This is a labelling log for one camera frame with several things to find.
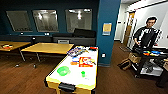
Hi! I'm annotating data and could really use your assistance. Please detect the small green object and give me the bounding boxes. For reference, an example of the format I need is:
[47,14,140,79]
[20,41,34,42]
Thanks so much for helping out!
[56,65,71,77]

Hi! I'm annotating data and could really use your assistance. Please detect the colourful board game box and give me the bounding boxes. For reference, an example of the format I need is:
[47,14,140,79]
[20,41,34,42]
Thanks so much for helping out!
[66,46,89,57]

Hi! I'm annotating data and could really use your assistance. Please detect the small red object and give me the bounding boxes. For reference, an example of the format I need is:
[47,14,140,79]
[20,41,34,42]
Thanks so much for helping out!
[88,46,99,52]

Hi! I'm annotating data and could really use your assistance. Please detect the black bag on sofa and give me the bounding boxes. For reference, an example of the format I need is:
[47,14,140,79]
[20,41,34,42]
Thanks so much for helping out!
[73,28,98,38]

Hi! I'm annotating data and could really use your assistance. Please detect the blue rimmed bowl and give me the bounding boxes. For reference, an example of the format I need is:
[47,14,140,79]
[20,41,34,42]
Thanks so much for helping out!
[71,56,81,63]

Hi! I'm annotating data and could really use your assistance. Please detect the orange bowl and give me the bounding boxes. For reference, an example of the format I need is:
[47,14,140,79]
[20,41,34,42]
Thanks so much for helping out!
[70,59,80,66]

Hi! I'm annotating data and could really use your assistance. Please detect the small green cup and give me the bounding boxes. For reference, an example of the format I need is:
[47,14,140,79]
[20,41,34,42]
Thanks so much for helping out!
[80,70,87,79]

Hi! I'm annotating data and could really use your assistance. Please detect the white table with items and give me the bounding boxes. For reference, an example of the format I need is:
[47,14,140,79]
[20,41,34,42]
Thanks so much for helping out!
[44,45,100,94]

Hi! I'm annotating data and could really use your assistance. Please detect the long yellow wooden bench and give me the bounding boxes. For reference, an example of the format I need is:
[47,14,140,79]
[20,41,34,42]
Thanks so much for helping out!
[20,42,75,63]

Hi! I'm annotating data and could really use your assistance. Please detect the brown floor bag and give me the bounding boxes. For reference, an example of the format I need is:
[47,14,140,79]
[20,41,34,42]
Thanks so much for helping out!
[118,58,134,71]

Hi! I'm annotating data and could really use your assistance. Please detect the wooden hallway door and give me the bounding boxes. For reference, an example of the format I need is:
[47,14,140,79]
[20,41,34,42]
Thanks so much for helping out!
[123,11,136,48]

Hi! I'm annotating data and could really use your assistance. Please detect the cardboard box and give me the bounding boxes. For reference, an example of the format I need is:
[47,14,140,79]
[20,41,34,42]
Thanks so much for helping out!
[128,52,143,64]

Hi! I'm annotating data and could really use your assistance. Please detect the person in black jacket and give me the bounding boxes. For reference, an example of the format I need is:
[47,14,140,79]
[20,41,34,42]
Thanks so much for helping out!
[132,15,161,51]

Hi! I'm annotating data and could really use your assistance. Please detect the yellow wooden table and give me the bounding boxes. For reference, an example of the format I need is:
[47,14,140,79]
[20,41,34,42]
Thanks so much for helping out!
[0,40,32,63]

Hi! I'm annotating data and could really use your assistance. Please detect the dark grey wall sofa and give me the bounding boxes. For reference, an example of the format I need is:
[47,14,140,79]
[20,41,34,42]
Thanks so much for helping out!
[31,33,98,47]

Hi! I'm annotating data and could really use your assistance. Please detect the glass window in blue wall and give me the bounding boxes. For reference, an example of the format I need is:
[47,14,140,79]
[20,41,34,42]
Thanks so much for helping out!
[32,9,60,33]
[64,8,93,34]
[5,10,33,33]

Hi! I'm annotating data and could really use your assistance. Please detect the yellow framed wall sign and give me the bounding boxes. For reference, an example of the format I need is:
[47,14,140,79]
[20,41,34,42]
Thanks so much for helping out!
[102,22,113,36]

